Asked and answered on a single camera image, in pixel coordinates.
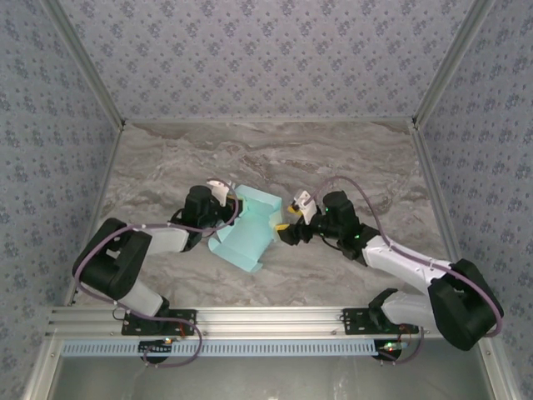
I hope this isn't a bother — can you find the light blue paper box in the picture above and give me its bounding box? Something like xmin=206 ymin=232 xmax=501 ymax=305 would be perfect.
xmin=207 ymin=185 xmax=284 ymax=274

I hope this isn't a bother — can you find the black controller board with lights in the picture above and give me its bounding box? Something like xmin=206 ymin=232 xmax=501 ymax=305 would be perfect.
xmin=376 ymin=339 xmax=406 ymax=363
xmin=138 ymin=337 xmax=172 ymax=358

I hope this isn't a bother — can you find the grey metal panel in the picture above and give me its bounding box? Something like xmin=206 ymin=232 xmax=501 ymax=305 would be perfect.
xmin=47 ymin=337 xmax=499 ymax=400

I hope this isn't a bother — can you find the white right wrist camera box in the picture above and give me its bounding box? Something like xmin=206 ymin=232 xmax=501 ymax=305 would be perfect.
xmin=290 ymin=190 xmax=318 ymax=226

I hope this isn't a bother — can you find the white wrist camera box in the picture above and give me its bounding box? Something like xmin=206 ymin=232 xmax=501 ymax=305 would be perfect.
xmin=207 ymin=178 xmax=231 ymax=207
xmin=290 ymin=190 xmax=318 ymax=226

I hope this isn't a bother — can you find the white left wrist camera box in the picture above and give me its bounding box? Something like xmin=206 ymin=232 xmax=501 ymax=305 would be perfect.
xmin=207 ymin=178 xmax=231 ymax=207

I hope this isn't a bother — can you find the aluminium frame cross rail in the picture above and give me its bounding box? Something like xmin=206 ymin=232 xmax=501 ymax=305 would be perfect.
xmin=47 ymin=305 xmax=499 ymax=337

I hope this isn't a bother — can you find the thin aluminium table rail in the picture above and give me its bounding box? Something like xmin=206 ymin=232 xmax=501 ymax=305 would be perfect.
xmin=122 ymin=117 xmax=416 ymax=125

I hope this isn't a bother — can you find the aluminium table side rail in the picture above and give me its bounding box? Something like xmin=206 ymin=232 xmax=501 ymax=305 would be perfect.
xmin=64 ymin=124 xmax=126 ymax=308
xmin=409 ymin=122 xmax=476 ymax=304

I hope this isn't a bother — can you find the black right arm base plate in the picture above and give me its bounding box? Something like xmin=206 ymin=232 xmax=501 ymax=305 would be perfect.
xmin=341 ymin=307 xmax=420 ymax=337

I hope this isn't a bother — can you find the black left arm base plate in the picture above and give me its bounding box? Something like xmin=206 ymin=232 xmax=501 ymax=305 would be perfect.
xmin=121 ymin=308 xmax=197 ymax=337

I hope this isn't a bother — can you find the light blue slotted cable duct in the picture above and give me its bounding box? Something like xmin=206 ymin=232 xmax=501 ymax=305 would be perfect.
xmin=62 ymin=341 xmax=378 ymax=358

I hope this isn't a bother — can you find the aluminium frame corner post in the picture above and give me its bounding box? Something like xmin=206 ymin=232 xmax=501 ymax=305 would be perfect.
xmin=41 ymin=0 xmax=127 ymax=128
xmin=411 ymin=0 xmax=499 ymax=127

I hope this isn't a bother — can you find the aluminium frame leg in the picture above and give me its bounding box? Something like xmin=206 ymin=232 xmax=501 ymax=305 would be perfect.
xmin=22 ymin=335 xmax=63 ymax=400
xmin=476 ymin=335 xmax=521 ymax=400

